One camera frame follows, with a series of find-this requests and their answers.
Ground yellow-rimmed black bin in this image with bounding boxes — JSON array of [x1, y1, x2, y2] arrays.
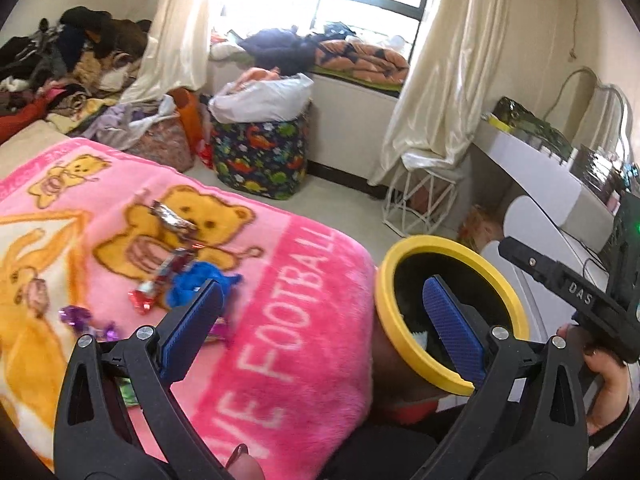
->
[[370, 234, 531, 423]]

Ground white vanity desk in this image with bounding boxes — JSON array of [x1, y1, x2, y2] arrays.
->
[[470, 130, 621, 241]]

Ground large white bag in basket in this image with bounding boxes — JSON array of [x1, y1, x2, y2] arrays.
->
[[208, 72, 315, 123]]

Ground bed with beige sheet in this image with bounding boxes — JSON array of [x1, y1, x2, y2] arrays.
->
[[0, 122, 66, 181]]

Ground green sill mat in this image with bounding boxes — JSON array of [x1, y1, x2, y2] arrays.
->
[[312, 67, 403, 93]]

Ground white wire stool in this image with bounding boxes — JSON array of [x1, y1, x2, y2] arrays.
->
[[382, 160, 468, 236]]

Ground vanity mirror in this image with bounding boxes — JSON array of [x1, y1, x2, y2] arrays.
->
[[570, 67, 633, 161]]

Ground dinosaur print fabric basket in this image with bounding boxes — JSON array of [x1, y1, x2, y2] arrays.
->
[[210, 110, 308, 201]]

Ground orange patterned quilt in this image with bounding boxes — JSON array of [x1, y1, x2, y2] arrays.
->
[[315, 40, 408, 83]]

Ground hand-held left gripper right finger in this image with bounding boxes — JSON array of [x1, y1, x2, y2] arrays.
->
[[422, 275, 588, 480]]

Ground white rounded drawer cabinet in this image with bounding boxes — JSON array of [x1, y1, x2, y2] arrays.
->
[[502, 195, 601, 341]]

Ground black cable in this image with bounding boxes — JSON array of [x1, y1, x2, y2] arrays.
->
[[560, 230, 611, 271]]

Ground blue wrapper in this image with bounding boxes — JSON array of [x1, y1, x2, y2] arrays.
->
[[167, 261, 244, 309]]

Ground cream curtain beside bed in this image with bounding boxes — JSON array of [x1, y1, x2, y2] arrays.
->
[[120, 0, 221, 106]]

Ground red shiny candy wrapper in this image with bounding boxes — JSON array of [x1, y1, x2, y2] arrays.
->
[[129, 242, 201, 313]]

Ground cream curtain beside stool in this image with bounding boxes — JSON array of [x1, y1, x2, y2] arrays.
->
[[367, 0, 488, 186]]

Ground pink bear print blanket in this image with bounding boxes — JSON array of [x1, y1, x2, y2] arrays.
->
[[0, 137, 376, 480]]

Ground orange cloth in basket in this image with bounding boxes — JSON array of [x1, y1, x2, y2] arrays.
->
[[237, 67, 281, 83]]

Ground person's right forearm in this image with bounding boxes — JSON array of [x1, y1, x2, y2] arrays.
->
[[587, 395, 633, 453]]

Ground dark cloth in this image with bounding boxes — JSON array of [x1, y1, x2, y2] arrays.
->
[[345, 420, 451, 480]]

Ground floral fabric bag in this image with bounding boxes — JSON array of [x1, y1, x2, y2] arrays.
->
[[132, 115, 196, 173]]

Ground white cloth on sill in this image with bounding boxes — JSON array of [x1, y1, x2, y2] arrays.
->
[[207, 42, 246, 61]]

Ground person's right hand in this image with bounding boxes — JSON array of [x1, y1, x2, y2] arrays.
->
[[557, 322, 631, 432]]

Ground pink candy wrapper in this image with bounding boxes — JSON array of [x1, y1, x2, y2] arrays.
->
[[206, 316, 235, 345]]

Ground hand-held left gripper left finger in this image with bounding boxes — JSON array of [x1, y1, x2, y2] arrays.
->
[[52, 280, 233, 480]]

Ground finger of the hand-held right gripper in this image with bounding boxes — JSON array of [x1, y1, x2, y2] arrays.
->
[[500, 236, 612, 314]]

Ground silver brown wrapper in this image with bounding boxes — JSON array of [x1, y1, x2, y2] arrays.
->
[[151, 200, 199, 233]]

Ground green wrapper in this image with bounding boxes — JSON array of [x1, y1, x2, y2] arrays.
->
[[117, 377, 140, 407]]

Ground lavender cloth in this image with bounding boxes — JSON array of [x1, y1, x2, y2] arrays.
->
[[82, 95, 178, 146]]

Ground pile of clothes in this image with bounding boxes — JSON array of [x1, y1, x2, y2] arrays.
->
[[0, 5, 153, 136]]

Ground dark jacket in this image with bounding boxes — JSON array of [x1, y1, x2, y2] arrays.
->
[[235, 27, 321, 78]]

